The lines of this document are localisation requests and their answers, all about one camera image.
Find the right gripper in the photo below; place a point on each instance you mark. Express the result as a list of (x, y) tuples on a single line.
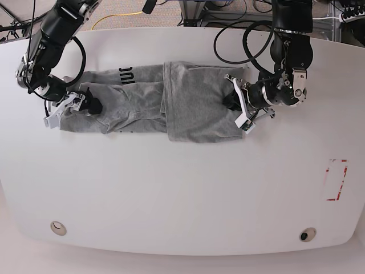
[(67, 104)]

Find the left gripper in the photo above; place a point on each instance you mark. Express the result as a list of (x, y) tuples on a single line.
[(248, 98)]

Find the grey printed T-shirt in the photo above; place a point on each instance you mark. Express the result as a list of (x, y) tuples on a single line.
[(180, 99)]

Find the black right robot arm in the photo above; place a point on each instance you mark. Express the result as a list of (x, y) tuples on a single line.
[(45, 50)]

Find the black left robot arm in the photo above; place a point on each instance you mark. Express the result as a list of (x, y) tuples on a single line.
[(282, 62)]

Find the black tripod stand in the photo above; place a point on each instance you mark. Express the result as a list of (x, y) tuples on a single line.
[(18, 15)]

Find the white power strip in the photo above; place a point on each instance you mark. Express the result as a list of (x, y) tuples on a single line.
[(351, 15)]

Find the red tape rectangle marking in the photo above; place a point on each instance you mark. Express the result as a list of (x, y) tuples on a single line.
[(334, 179)]

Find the open table grommet hole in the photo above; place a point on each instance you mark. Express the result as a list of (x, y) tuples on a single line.
[(308, 234)]

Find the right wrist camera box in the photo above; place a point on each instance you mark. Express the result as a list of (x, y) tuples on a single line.
[(52, 121)]

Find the aluminium frame stand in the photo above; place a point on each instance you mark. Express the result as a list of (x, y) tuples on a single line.
[(202, 13)]

